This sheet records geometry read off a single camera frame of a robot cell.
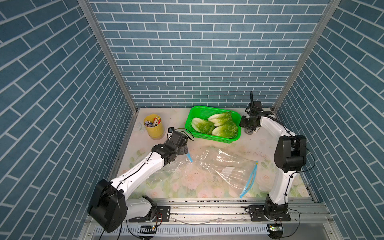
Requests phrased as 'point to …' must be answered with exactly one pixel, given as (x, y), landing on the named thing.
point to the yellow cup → (153, 125)
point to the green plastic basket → (204, 113)
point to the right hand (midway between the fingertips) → (243, 124)
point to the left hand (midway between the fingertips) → (182, 146)
